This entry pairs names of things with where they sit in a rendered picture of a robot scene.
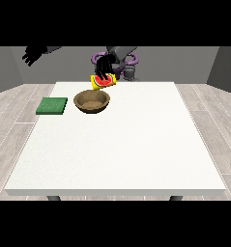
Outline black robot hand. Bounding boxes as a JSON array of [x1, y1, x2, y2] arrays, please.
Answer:
[[95, 53, 117, 81], [21, 46, 49, 68]]

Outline brown wooden bowl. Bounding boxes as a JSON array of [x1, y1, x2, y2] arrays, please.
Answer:
[[72, 89, 111, 114]]

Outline grey robot trunk purple rings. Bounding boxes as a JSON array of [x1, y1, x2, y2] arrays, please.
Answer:
[[91, 51, 141, 83]]

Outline green square pad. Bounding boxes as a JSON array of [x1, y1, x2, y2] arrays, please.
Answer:
[[35, 96, 69, 116]]

